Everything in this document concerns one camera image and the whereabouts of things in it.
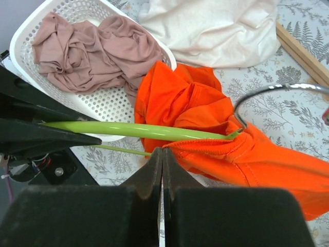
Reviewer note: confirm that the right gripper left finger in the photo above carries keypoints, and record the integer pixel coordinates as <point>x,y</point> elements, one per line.
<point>89,215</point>

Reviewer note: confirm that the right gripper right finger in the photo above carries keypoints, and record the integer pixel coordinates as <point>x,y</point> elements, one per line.
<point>196,215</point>

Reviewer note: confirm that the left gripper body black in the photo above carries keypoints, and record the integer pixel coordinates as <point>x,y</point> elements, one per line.
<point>57,168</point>

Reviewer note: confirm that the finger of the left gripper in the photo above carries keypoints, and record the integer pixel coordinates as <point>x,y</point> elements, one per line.
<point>20,100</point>
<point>26,139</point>

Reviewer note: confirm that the green hanger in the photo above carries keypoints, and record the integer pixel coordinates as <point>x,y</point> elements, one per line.
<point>171,133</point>

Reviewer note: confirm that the orange t shirt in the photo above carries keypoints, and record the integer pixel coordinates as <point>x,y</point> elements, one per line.
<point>192,98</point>

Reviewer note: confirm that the white Coca-Cola t shirt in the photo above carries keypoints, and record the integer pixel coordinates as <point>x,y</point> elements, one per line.
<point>217,34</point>

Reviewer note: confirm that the pink garment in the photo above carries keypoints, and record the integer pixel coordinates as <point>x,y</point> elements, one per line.
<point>82,58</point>

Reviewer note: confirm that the wooden clothes rack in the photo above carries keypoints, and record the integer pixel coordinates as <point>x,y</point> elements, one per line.
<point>302,56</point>

